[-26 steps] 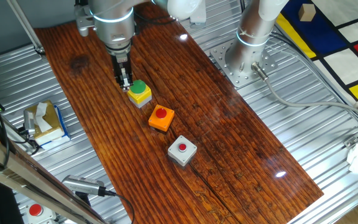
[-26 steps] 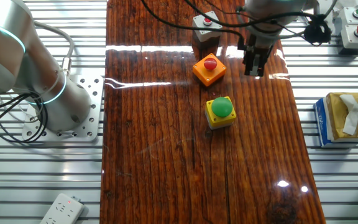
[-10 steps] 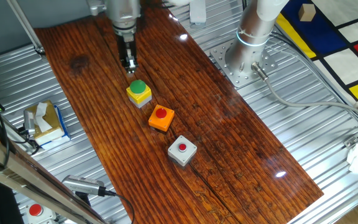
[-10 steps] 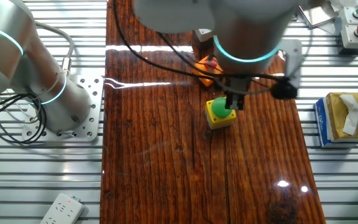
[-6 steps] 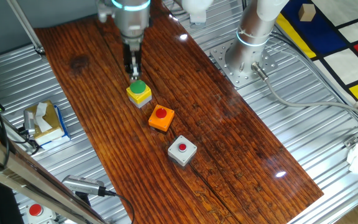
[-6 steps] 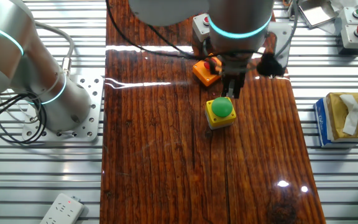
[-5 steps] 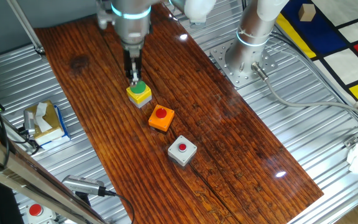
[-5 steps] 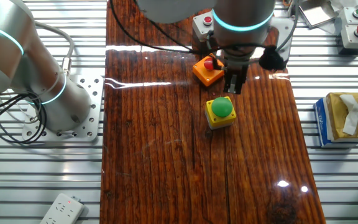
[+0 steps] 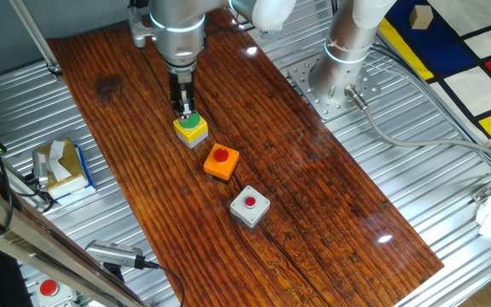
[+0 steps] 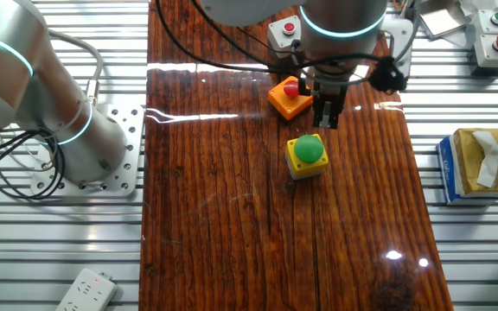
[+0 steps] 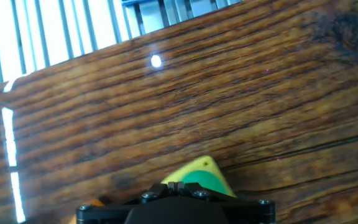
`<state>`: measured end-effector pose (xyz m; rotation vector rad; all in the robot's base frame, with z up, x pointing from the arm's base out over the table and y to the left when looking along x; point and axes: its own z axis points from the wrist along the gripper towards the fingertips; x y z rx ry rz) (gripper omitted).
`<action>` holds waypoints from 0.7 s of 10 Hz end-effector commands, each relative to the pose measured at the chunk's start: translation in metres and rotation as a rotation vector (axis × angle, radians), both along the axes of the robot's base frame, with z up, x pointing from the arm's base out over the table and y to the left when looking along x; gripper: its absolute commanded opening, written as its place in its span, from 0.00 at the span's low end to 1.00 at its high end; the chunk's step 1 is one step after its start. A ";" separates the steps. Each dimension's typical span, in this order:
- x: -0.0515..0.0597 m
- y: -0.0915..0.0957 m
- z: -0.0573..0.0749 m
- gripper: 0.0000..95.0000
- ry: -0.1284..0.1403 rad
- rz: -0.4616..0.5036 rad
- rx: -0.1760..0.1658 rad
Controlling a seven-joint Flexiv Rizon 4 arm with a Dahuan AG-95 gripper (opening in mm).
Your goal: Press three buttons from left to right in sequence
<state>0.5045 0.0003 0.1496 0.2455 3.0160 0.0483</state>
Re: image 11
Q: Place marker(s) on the yellow box green button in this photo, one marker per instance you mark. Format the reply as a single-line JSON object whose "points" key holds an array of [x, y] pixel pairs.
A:
{"points": [[197, 168]]}

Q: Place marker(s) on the gold and blue tissue box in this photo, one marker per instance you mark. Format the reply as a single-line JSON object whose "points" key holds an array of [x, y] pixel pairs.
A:
{"points": [[135, 2]]}

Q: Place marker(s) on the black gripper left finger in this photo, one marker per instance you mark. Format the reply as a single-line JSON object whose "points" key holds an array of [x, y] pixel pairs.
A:
{"points": [[104, 214]]}

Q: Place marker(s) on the dark wooden board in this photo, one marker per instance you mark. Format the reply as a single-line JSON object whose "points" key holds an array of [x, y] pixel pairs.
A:
{"points": [[228, 109]]}

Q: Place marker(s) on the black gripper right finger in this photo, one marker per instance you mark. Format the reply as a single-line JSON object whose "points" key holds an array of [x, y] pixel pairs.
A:
{"points": [[250, 213]]}

